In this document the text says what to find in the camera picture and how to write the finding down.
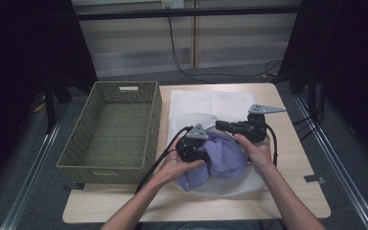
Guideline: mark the purple cloth garment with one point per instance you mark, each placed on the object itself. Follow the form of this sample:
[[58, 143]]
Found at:
[[223, 156]]

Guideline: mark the black horizontal bar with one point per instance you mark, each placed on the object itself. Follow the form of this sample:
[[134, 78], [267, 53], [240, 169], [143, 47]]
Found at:
[[185, 13]]

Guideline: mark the person's grey clothing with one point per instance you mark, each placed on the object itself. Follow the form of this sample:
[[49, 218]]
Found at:
[[201, 226]]

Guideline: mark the white mesh laundry bag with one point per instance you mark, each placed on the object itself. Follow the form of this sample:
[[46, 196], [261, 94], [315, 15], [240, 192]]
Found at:
[[211, 105]]

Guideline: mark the person's left hand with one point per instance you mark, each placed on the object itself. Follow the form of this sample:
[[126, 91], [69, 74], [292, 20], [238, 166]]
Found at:
[[175, 166]]

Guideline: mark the white wall outlet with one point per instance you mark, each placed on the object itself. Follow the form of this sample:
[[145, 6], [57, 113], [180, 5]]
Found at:
[[172, 4]]

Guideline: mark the grey table bracket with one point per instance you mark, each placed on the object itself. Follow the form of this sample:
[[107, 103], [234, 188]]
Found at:
[[314, 179]]

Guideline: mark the person's right hand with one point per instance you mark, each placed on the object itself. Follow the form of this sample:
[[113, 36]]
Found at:
[[258, 153]]

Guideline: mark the black metal stand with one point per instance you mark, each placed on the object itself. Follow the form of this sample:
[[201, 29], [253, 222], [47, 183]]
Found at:
[[49, 108], [313, 96]]

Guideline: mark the dark curtain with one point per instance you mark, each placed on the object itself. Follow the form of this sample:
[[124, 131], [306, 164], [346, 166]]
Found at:
[[19, 64], [348, 64]]

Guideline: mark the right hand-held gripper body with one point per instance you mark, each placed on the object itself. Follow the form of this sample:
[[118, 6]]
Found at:
[[252, 126]]

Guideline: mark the metal floor rail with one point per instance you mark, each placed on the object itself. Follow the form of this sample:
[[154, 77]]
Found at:
[[28, 179], [338, 166]]

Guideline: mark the green woven basket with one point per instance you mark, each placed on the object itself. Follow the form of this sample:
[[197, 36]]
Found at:
[[118, 134]]

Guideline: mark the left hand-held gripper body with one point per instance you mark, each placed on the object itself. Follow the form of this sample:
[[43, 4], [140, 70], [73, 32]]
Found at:
[[193, 143]]

